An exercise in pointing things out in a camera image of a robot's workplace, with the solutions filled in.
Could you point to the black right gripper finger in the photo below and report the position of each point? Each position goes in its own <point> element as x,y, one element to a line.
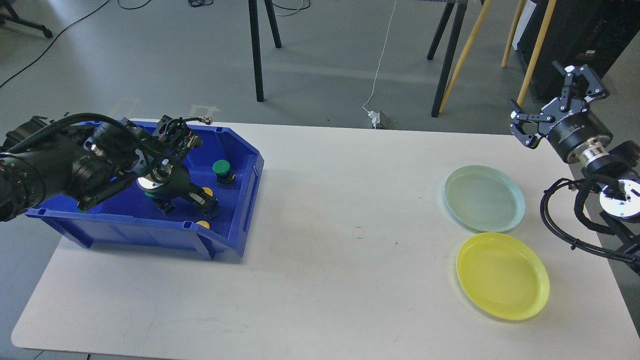
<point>581,86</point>
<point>519,119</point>

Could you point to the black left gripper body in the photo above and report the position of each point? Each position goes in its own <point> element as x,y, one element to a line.
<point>175,186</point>

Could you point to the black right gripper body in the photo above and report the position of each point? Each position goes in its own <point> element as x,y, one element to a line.
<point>572,128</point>

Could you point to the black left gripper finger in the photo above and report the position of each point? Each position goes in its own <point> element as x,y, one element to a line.
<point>207,203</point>
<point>166,206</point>

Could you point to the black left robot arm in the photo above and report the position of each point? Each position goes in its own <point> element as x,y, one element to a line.
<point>92,157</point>

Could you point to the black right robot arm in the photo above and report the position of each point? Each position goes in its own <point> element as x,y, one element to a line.
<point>607,196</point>

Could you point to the yellow push button front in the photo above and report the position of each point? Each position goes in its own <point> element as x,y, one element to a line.
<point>204,224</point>

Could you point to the light green plate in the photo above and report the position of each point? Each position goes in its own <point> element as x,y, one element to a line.
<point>484,199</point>

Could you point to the yellow plate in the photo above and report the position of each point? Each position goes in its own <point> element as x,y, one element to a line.
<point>502,276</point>

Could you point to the blue plastic bin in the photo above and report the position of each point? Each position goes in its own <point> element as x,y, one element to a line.
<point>129,218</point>

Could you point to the black cabinet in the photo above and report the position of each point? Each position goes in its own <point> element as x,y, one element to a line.
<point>583,32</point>

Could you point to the wooden easel legs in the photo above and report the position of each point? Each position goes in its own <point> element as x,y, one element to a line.
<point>487,26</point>

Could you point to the black easel legs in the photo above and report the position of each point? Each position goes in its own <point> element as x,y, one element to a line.
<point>457,8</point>

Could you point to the white power plug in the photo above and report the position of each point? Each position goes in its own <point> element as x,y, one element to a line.
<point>379,120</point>

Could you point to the black tripod stand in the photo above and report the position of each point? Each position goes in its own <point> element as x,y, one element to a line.
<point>252,6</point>

